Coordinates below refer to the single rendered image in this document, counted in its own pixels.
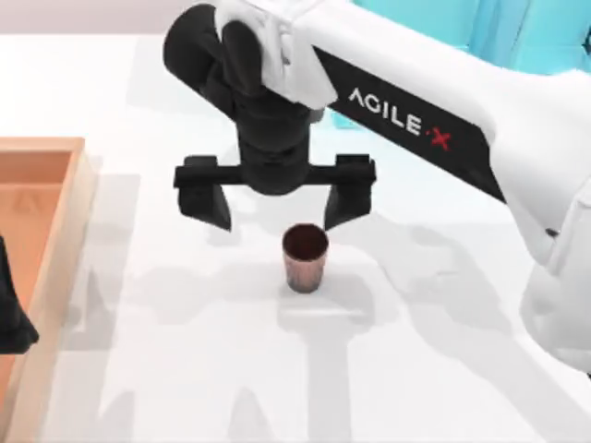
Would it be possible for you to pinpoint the copper brown cup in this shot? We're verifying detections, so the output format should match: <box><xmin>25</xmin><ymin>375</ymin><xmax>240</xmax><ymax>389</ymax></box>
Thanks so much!
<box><xmin>281</xmin><ymin>223</ymin><xmax>331</xmax><ymax>294</ymax></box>

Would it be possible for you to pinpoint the shallow salmon-coloured box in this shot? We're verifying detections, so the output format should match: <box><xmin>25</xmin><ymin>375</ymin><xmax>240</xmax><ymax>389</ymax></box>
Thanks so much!
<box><xmin>0</xmin><ymin>137</ymin><xmax>101</xmax><ymax>443</ymax></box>

